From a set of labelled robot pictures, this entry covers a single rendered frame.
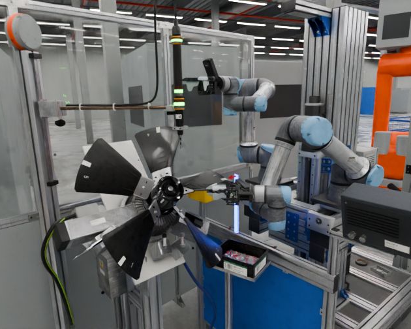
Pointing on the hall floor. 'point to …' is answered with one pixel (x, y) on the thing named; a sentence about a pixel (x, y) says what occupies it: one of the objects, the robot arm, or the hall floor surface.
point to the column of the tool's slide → (32, 126)
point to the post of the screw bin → (228, 301)
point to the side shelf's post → (118, 313)
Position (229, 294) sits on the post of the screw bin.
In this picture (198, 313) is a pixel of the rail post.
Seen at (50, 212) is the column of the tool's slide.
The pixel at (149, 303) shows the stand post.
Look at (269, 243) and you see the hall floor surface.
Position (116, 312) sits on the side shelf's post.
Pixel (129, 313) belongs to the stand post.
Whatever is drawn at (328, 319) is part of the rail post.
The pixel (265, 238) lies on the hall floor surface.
